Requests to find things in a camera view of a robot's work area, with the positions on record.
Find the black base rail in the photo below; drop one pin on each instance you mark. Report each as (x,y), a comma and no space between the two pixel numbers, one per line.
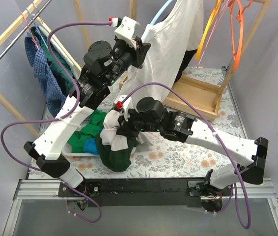
(153,192)

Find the dark green ruffled garment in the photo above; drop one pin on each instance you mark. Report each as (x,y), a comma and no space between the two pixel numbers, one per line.
(60,72)

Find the white t shirt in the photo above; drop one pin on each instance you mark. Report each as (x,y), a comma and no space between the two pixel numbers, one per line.
(183,11)

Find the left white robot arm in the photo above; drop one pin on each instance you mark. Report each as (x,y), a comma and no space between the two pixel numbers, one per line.
(104,64)

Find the yellow hanger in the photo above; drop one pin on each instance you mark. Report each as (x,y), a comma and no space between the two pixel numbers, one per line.
(213,15)

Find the white textured garment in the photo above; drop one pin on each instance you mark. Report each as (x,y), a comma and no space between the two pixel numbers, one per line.
(74,66)

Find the teal blue t shirt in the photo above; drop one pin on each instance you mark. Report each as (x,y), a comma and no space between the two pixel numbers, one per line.
(90,147)

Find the blue checked shirt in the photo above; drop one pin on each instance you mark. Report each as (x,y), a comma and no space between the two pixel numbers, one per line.
(48,83)

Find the dark green t shirt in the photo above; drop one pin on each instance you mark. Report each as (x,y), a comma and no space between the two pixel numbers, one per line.
(115,150)

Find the left wooden clothes rack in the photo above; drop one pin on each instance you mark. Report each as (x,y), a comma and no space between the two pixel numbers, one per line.
(10,30)

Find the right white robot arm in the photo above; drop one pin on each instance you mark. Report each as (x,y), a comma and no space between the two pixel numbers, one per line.
(249,155)

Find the pink wire hanger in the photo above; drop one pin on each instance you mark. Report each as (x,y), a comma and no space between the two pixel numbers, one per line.
(217,20)

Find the cream plastic hanger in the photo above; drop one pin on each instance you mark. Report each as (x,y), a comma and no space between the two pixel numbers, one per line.
(44,30)

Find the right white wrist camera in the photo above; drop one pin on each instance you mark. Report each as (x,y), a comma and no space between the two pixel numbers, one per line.
(123,105)

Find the light blue hanger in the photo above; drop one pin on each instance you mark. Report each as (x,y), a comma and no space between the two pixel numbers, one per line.
(161,10)

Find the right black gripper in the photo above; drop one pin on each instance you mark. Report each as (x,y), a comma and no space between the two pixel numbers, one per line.
(128,125)

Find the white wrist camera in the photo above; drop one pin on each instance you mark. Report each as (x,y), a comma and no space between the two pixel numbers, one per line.
(126,30)
(123,105)

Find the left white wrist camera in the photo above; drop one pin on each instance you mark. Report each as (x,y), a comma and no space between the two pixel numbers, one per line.
(126,30)

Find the black t shirt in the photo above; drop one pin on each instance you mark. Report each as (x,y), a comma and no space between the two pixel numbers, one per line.
(185,64)

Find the right wooden clothes rack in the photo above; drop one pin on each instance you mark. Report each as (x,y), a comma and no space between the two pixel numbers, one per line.
(207,97)

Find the blue wire hanger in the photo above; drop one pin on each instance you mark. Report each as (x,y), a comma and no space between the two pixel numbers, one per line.
(36,39)

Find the wooden clothes rack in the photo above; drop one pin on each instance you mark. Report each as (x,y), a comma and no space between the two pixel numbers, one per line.
(207,97)
(10,30)

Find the pink hanger on left rack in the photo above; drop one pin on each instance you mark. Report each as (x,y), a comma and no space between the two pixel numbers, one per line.
(28,26)

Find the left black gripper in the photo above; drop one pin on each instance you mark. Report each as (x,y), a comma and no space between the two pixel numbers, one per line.
(142,52)

